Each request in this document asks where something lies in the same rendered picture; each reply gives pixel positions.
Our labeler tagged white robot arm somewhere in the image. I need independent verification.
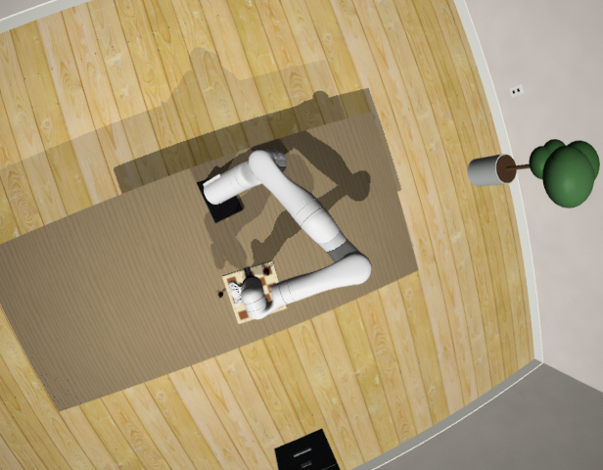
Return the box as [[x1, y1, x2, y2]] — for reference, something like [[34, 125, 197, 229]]
[[203, 148, 372, 319]]

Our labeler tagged brown and cream chessboard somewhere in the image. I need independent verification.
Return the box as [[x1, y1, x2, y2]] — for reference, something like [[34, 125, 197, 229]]
[[222, 261, 287, 324]]

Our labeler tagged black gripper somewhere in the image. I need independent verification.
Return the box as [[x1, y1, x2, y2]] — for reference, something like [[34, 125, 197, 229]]
[[242, 267, 260, 285]]

